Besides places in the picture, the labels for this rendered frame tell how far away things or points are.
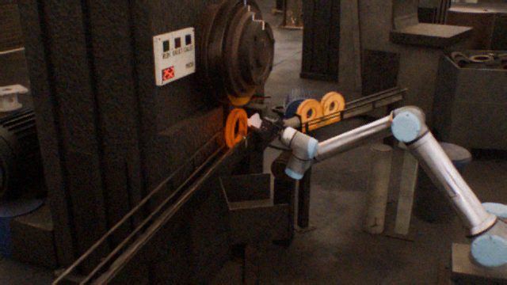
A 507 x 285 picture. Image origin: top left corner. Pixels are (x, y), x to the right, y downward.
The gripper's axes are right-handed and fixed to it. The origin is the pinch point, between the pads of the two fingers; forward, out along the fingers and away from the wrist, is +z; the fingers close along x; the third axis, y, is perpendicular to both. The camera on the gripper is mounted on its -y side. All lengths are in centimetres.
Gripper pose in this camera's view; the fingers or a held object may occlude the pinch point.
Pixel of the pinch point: (246, 121)
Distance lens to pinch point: 241.2
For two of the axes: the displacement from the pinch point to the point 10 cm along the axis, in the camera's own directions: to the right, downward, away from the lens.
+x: -4.0, 3.3, -8.5
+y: 2.8, -8.4, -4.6
